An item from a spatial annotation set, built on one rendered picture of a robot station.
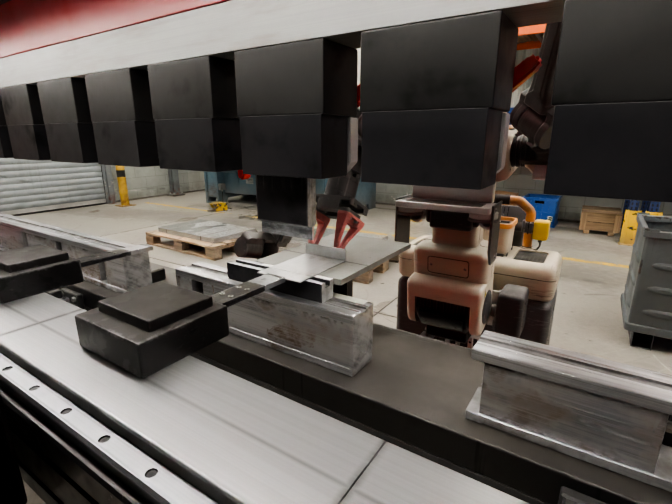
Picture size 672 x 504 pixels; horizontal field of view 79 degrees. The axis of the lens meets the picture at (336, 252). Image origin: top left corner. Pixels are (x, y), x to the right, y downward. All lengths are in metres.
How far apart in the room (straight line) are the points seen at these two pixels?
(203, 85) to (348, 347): 0.44
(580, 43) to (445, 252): 0.87
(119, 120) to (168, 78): 0.17
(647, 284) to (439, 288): 1.88
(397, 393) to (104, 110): 0.71
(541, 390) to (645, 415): 0.09
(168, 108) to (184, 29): 0.12
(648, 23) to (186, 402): 0.49
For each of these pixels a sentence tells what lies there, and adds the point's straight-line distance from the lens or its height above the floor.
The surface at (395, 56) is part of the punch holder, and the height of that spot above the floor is 1.29.
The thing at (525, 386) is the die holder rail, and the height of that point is 0.94.
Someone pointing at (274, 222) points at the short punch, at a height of 1.08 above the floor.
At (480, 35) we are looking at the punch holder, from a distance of 0.46.
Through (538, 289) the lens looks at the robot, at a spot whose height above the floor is 0.73.
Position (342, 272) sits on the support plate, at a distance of 0.65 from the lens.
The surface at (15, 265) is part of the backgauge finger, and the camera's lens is 0.74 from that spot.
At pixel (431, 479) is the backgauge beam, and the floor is 0.98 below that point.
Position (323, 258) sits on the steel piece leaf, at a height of 1.00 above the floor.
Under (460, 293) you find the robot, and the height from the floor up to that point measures 0.78.
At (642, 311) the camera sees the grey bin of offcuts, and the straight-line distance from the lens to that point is 2.99.
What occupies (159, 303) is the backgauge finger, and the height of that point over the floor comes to 1.03.
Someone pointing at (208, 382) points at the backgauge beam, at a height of 0.98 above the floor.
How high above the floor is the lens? 1.21
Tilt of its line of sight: 16 degrees down
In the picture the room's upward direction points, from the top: straight up
